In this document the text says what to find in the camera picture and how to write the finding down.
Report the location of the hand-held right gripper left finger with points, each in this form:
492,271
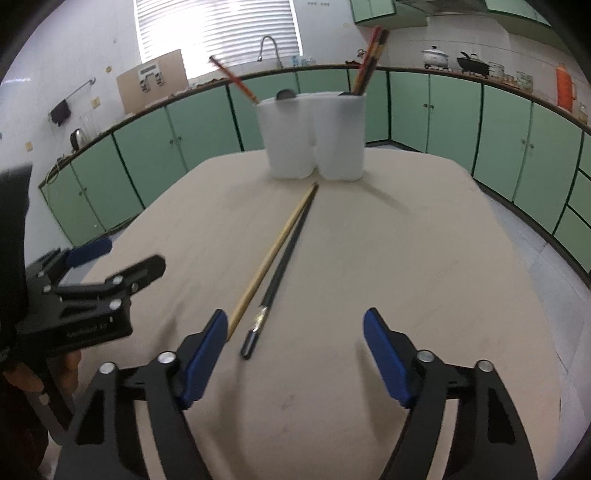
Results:
205,360

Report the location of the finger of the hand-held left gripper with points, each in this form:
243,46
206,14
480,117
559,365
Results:
90,251
143,270

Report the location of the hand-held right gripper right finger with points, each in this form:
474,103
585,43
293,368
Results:
390,360

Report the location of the plain wooden chopstick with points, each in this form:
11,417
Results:
272,258

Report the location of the white plastic utensil holder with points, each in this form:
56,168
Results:
339,138
286,138

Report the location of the person's left hand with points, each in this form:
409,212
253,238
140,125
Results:
69,369

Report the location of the metal kettle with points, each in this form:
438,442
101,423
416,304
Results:
78,138

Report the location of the black hanging cloth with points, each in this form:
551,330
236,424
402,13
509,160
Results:
61,113

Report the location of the brown cardboard box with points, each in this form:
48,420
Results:
171,78

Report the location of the grey round utensil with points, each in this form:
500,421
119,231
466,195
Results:
286,94

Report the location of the white window blinds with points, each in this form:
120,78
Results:
217,32

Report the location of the green kitchen base cabinets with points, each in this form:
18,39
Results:
452,115

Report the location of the metal sink faucet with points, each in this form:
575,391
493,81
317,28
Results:
277,50

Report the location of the small bottles by sink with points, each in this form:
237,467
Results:
302,61

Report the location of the black wok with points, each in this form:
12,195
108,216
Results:
473,66

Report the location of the white lidded pot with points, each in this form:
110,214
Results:
435,57

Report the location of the stack of patterned bowls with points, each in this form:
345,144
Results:
524,81
497,70

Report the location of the glass jar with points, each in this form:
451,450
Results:
584,111

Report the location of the orange thermos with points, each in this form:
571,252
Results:
564,87

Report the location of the wall switch plate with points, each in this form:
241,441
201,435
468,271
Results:
96,102

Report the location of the metal towel rail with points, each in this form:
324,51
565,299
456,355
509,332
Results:
78,92

